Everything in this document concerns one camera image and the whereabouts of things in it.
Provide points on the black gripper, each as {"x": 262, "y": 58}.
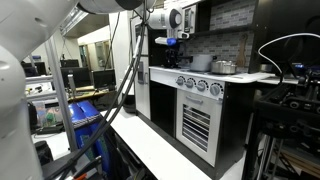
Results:
{"x": 174, "y": 51}

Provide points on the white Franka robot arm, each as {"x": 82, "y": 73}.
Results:
{"x": 13, "y": 100}

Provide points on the small stainless steel pot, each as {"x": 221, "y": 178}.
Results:
{"x": 223, "y": 67}

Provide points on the grey stove knob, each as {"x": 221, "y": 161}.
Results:
{"x": 201, "y": 86}
{"x": 180, "y": 80}
{"x": 190, "y": 83}
{"x": 215, "y": 89}

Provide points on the toy microwave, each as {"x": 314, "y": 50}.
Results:
{"x": 190, "y": 18}

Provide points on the white vented oven door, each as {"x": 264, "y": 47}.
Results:
{"x": 198, "y": 126}

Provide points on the black computer monitor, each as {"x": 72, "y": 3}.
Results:
{"x": 104, "y": 79}
{"x": 78, "y": 76}

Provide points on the white toy kitchen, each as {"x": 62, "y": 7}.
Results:
{"x": 233, "y": 110}

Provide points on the wooden desk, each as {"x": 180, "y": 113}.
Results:
{"x": 90, "y": 93}

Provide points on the blue storage bin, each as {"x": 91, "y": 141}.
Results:
{"x": 77, "y": 116}

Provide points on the clear box with green parts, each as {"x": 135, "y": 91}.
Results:
{"x": 48, "y": 115}

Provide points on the black round object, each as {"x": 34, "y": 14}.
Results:
{"x": 43, "y": 151}

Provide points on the aluminium profile post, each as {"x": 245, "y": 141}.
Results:
{"x": 60, "y": 93}

